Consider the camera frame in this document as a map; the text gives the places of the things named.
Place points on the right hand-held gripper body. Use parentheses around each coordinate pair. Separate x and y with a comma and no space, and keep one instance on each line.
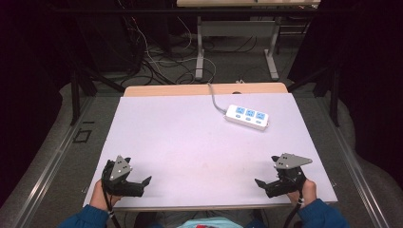
(290,171)

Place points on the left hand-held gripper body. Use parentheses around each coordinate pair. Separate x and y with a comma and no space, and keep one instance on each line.
(118,169)

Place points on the person's right hand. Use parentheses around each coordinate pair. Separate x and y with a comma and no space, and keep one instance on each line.
(307,191)

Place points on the person's left hand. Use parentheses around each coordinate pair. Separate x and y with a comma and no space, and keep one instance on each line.
(100,198)

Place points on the white table cover board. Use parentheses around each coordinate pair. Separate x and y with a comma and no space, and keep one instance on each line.
(196,148)

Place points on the white power strip blue sockets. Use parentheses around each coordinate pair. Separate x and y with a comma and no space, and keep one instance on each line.
(247,117)

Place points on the person's torso teal clothing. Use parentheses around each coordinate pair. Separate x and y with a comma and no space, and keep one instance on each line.
(202,223)

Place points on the black metal stand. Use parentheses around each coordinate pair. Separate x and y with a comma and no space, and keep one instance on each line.
(329,91)
(79,91)

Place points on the desk with white metal legs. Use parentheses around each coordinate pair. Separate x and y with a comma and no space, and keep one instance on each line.
(237,28)

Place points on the metal floor rail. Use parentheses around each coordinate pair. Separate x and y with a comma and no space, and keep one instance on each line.
(47,171)
(355,171)

